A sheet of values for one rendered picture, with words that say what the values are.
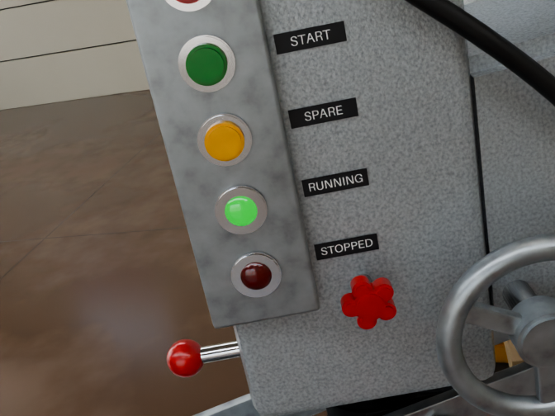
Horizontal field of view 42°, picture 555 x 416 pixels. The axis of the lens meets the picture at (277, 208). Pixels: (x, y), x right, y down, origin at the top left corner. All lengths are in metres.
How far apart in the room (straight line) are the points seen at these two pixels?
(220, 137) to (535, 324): 0.25
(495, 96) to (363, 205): 0.12
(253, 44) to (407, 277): 0.21
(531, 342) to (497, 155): 0.13
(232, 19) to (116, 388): 2.39
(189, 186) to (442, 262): 0.19
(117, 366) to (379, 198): 2.43
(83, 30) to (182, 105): 7.08
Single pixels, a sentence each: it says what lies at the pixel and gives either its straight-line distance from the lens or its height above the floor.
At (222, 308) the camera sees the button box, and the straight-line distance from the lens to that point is 0.53.
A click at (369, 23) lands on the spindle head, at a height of 1.42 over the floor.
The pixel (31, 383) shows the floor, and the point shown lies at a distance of 3.01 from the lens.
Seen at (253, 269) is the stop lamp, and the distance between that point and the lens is 0.51.
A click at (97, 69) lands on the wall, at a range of 7.60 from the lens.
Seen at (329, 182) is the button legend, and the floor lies 1.32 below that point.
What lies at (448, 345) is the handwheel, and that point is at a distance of 0.52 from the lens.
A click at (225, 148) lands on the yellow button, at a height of 1.36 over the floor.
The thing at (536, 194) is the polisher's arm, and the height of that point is 1.27.
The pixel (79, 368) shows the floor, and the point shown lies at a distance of 2.97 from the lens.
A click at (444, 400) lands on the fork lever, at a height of 1.07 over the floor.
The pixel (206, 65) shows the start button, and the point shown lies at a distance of 0.46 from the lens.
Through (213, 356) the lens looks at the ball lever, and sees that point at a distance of 0.62.
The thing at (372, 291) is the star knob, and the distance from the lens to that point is 0.51.
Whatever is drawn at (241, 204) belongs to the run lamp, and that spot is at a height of 1.32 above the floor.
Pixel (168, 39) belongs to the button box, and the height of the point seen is 1.44.
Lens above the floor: 1.51
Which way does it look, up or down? 23 degrees down
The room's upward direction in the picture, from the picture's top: 12 degrees counter-clockwise
